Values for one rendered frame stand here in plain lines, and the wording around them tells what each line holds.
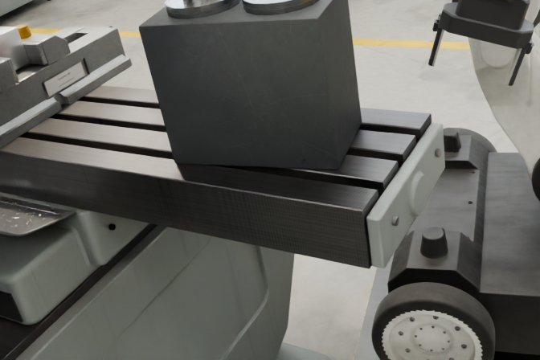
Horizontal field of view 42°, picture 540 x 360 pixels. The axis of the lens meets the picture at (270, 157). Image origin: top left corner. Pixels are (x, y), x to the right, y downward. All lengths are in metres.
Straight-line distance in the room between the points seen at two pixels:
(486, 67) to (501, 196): 0.37
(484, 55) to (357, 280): 1.15
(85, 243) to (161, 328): 0.27
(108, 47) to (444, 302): 0.70
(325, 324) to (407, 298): 0.86
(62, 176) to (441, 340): 0.66
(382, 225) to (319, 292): 1.36
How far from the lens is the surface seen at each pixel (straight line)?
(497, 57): 1.12
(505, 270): 1.25
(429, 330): 1.22
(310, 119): 0.79
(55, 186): 1.04
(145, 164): 0.92
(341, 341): 1.95
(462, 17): 0.96
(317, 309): 2.05
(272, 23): 0.76
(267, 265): 1.51
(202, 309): 1.35
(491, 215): 1.38
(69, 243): 1.05
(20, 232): 0.97
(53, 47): 1.17
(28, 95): 1.15
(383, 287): 1.48
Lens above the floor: 1.36
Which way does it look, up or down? 29 degrees down
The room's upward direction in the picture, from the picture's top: 11 degrees counter-clockwise
